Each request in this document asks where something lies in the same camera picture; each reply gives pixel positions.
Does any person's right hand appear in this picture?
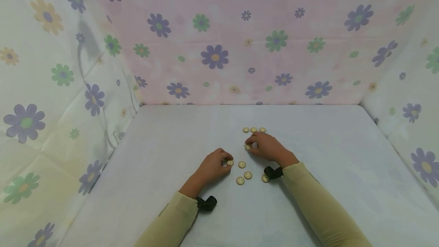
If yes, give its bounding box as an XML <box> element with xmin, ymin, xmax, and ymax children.
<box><xmin>244</xmin><ymin>132</ymin><xmax>291</xmax><ymax>166</ymax></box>

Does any person's right forearm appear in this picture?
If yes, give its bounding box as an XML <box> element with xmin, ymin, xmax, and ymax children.
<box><xmin>276</xmin><ymin>152</ymin><xmax>373</xmax><ymax>247</ymax></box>

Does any person's left hand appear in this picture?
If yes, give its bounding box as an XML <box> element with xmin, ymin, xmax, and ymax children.
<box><xmin>192</xmin><ymin>148</ymin><xmax>234</xmax><ymax>187</ymax></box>

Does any person's left forearm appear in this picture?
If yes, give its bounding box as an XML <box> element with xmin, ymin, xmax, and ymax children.
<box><xmin>134</xmin><ymin>177</ymin><xmax>206</xmax><ymax>247</ymax></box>

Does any black wrist band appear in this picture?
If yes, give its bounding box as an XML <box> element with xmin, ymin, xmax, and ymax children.
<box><xmin>263</xmin><ymin>166</ymin><xmax>284</xmax><ymax>180</ymax></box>
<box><xmin>196</xmin><ymin>196</ymin><xmax>218</xmax><ymax>212</ymax></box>

